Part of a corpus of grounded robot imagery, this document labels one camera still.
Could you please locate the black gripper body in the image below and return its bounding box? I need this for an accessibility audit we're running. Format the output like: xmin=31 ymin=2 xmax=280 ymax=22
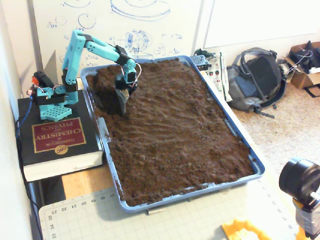
xmin=114 ymin=72 xmax=139 ymax=93

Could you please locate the silver taped scoop gripper finger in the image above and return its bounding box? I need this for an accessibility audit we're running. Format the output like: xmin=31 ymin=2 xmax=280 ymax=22
xmin=114 ymin=88 xmax=128 ymax=117

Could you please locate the brown soil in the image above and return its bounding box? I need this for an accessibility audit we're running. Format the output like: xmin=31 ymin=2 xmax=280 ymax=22
xmin=86 ymin=57 xmax=256 ymax=207

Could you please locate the whiteboard with blue drawings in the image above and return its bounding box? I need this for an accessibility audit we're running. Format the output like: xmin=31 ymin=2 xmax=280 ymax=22
xmin=27 ymin=0 xmax=205 ymax=86

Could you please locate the black chemistry physics handbook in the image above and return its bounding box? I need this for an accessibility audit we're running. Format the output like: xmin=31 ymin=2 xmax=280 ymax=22
xmin=17 ymin=89 xmax=105 ymax=183

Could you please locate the black device orange knob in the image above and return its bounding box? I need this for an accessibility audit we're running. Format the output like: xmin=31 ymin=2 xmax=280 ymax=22
xmin=31 ymin=71 xmax=55 ymax=90

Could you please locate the perforated black box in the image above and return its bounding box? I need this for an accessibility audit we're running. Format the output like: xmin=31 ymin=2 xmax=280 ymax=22
xmin=189 ymin=54 xmax=210 ymax=71

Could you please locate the dark green item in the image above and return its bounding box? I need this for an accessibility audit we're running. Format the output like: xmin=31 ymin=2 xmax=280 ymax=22
xmin=193 ymin=48 xmax=213 ymax=59

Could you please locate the white electronics box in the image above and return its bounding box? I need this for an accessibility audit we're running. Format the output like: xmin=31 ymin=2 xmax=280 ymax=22
xmin=203 ymin=51 xmax=230 ymax=103

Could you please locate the metal bar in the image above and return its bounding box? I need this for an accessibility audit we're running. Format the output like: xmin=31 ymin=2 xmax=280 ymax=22
xmin=144 ymin=207 xmax=168 ymax=216

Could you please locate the grey backpack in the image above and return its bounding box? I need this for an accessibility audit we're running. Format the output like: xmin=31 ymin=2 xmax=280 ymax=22
xmin=226 ymin=46 xmax=288 ymax=120

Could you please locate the grey cutting mat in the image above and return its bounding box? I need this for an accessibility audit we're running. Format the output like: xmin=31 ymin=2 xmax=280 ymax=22
xmin=38 ymin=174 xmax=307 ymax=240

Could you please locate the blue plastic tray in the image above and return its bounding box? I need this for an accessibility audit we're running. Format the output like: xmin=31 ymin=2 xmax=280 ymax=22
xmin=79 ymin=55 xmax=266 ymax=214

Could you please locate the blank white board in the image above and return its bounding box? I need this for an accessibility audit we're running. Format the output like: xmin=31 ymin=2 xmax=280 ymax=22
xmin=202 ymin=0 xmax=320 ymax=50

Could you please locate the yellow plastic part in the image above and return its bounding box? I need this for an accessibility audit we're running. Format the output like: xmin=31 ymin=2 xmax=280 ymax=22
xmin=221 ymin=217 xmax=272 ymax=240

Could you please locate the cardboard box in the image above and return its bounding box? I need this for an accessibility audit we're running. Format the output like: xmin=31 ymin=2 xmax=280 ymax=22
xmin=282 ymin=42 xmax=320 ymax=90

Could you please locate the black bag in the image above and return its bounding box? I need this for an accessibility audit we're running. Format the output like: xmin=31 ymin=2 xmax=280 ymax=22
xmin=287 ymin=40 xmax=320 ymax=73

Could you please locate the blue cable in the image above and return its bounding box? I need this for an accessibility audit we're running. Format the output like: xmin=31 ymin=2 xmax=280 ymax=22
xmin=15 ymin=98 xmax=35 ymax=141

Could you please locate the black camera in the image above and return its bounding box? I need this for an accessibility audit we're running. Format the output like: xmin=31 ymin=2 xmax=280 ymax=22
xmin=278 ymin=156 xmax=320 ymax=202

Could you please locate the grey taped camera mount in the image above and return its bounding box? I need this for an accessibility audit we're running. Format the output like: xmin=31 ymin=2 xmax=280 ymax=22
xmin=292 ymin=197 xmax=320 ymax=240

